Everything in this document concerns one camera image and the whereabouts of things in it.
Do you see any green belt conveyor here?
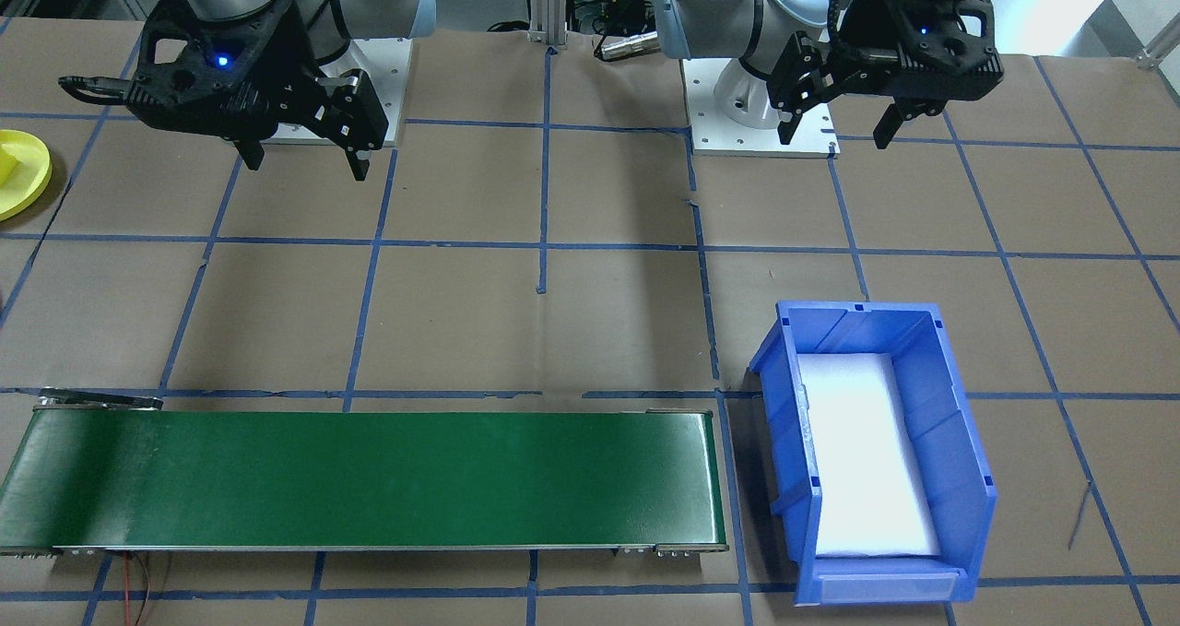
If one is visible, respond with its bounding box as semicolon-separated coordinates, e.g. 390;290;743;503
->
0;388;729;558

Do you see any white foam bin liner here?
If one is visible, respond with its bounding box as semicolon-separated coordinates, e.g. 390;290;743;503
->
797;352;941;558

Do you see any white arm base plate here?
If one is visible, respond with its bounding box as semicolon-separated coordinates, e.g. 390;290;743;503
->
680;53;840;157
267;36;411;148

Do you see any yellow round plate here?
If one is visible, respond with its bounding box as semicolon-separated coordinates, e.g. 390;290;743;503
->
0;129;53;222

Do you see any thin red cable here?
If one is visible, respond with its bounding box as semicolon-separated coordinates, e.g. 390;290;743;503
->
120;552;154;626

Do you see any blue plastic storage bin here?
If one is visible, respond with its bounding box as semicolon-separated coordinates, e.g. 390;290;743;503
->
749;301;998;606

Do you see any silver cylindrical connector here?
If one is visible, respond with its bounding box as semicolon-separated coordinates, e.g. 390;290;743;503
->
595;31;661;61

